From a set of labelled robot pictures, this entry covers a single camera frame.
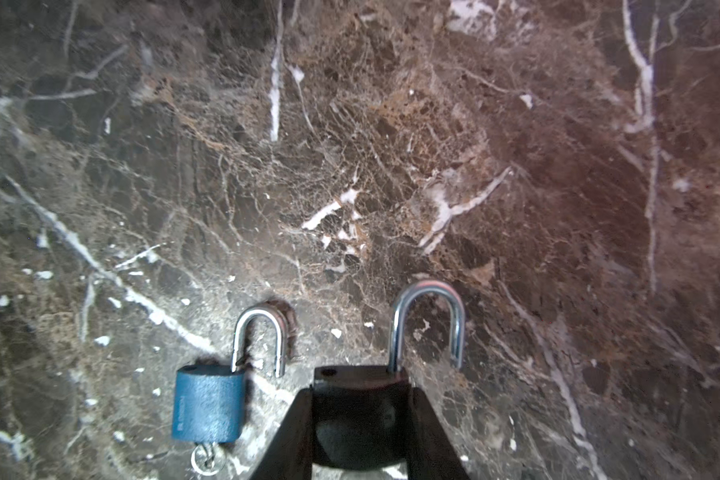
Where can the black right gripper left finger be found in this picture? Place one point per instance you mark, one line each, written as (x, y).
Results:
(290, 453)

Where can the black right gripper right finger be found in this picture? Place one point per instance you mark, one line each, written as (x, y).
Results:
(429, 452)

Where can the dark brown padlock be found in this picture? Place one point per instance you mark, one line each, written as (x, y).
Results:
(359, 411)

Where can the blue padlock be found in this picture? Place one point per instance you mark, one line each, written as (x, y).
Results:
(209, 399)

